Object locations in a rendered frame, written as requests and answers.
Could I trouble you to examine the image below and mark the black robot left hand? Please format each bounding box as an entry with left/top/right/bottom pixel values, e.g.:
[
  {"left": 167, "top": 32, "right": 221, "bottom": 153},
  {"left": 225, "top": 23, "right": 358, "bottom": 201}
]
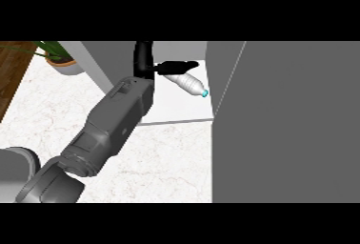
[{"left": 133, "top": 40, "right": 201, "bottom": 79}]

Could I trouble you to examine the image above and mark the clear plastic water bottle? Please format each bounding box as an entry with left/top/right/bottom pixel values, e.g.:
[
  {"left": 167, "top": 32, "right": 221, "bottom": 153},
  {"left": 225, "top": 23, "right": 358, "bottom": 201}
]
[{"left": 164, "top": 71, "right": 212, "bottom": 99}]

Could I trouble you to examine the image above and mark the white and grey cabinet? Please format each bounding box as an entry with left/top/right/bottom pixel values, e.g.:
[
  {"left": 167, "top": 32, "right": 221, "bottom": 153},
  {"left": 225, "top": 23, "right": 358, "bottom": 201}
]
[{"left": 58, "top": 40, "right": 218, "bottom": 127}]

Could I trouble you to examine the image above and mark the dark grey cabinet door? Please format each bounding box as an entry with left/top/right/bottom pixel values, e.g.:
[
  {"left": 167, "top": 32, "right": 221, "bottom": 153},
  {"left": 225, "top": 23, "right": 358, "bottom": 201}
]
[{"left": 206, "top": 40, "right": 360, "bottom": 204}]

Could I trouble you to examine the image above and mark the grey and orange plant pot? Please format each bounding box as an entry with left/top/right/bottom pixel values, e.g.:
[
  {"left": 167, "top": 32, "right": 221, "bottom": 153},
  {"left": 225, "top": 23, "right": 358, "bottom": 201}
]
[{"left": 45, "top": 56, "right": 86, "bottom": 77}]

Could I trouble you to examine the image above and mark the green leafy plant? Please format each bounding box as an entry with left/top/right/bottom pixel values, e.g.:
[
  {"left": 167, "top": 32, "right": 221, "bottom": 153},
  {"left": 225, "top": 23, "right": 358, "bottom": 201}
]
[{"left": 0, "top": 40, "right": 76, "bottom": 63}]

